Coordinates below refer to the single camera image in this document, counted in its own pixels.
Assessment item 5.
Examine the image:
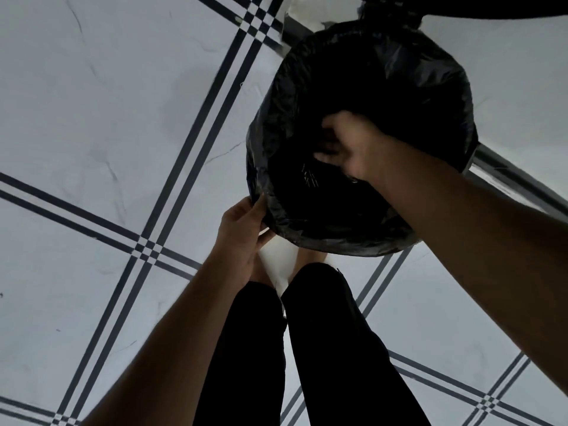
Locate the person's right foot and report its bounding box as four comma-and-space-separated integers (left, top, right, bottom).
291, 247, 328, 280

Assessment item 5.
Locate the person's left forearm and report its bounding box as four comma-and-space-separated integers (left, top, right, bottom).
82, 257, 249, 426

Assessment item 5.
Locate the person's right hand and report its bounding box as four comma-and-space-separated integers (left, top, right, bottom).
312, 110, 400, 182

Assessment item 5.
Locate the grey pedal trash bin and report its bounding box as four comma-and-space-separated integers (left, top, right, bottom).
354, 0, 568, 30

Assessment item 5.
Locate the person's black clothing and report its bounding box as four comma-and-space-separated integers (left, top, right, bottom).
193, 263, 431, 426

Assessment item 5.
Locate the person's right forearm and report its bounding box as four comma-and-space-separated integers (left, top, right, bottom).
377, 137, 568, 395

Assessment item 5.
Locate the person's foot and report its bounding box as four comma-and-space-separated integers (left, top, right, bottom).
250, 254, 274, 289
291, 247, 328, 280

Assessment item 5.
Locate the person's left hand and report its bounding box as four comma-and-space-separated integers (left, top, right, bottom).
212, 195, 277, 291

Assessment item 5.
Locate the person's left foot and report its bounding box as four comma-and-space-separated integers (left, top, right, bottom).
250, 254, 274, 289

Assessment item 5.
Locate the black garbage bag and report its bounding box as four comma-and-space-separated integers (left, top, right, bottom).
245, 17, 480, 258

